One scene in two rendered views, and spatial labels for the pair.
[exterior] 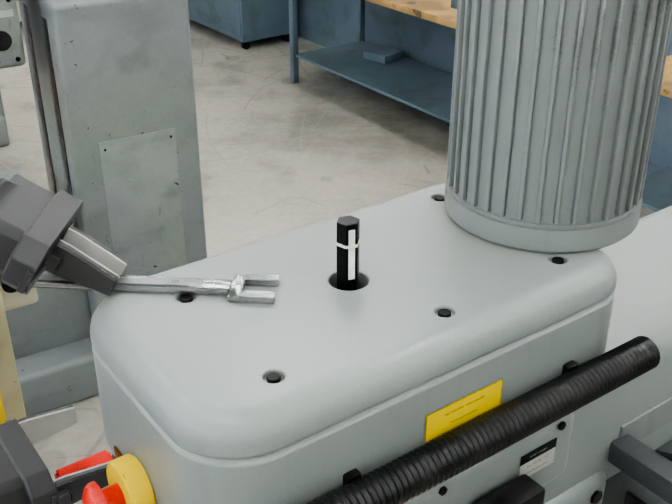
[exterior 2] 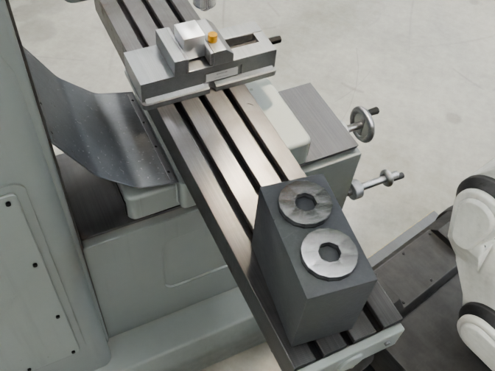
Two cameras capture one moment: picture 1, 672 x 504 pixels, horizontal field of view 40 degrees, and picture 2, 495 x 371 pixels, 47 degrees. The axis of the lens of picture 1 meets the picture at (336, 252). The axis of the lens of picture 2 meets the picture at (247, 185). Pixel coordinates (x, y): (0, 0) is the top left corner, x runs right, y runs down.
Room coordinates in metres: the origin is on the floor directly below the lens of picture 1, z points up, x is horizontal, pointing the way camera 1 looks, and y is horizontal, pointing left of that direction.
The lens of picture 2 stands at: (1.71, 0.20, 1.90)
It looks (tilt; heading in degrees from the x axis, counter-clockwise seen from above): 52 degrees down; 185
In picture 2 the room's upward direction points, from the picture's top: 7 degrees clockwise
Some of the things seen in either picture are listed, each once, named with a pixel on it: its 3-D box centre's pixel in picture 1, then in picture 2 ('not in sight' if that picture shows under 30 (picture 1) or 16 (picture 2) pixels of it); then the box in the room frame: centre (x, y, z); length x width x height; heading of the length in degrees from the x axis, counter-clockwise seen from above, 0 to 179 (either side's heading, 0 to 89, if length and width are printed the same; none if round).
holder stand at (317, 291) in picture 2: not in sight; (307, 258); (1.18, 0.27, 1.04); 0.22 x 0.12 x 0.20; 28
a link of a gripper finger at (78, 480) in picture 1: (88, 485); not in sight; (0.67, 0.24, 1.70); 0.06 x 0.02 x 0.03; 125
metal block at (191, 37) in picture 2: not in sight; (189, 40); (0.66, -0.06, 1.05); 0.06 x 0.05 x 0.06; 36
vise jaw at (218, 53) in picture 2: not in sight; (211, 41); (0.63, -0.01, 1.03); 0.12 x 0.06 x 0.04; 36
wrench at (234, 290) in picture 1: (142, 283); not in sight; (0.72, 0.17, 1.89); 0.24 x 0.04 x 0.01; 85
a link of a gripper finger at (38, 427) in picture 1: (45, 422); not in sight; (0.76, 0.30, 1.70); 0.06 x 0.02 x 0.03; 125
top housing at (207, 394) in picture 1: (360, 346); not in sight; (0.74, -0.02, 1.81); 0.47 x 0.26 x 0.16; 126
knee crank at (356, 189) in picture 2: not in sight; (376, 182); (0.53, 0.50, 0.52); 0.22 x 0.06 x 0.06; 126
